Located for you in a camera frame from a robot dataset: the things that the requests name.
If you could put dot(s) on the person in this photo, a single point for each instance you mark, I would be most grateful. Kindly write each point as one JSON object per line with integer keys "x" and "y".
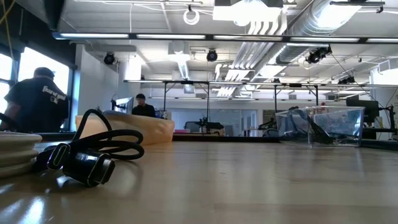
{"x": 143, "y": 110}

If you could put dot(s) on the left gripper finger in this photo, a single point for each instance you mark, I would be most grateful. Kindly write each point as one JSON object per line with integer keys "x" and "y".
{"x": 54, "y": 12}

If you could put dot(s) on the clear plastic bin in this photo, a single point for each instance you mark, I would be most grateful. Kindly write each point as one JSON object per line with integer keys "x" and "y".
{"x": 354, "y": 118}

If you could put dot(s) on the person's legs and shoes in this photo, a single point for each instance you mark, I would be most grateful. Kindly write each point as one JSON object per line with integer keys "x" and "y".
{"x": 37, "y": 102}

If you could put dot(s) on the overhead light bar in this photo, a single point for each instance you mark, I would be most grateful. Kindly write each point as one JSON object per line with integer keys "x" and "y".
{"x": 171, "y": 36}

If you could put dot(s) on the silver ventilation duct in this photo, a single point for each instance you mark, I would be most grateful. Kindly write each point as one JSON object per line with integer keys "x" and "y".
{"x": 298, "y": 31}

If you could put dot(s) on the beige tray bin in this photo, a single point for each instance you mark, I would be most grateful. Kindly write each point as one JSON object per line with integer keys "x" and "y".
{"x": 140, "y": 130}

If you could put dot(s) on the background black robot arm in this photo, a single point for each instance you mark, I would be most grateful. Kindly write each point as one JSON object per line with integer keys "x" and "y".
{"x": 208, "y": 126}

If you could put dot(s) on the black ceiling camera cluster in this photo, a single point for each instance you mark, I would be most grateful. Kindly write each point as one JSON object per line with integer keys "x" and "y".
{"x": 317, "y": 55}

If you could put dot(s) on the black background frame rig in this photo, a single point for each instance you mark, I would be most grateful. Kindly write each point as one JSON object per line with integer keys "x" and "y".
{"x": 186, "y": 82}

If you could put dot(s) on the black monitor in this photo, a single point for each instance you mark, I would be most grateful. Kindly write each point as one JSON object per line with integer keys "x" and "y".
{"x": 373, "y": 110}

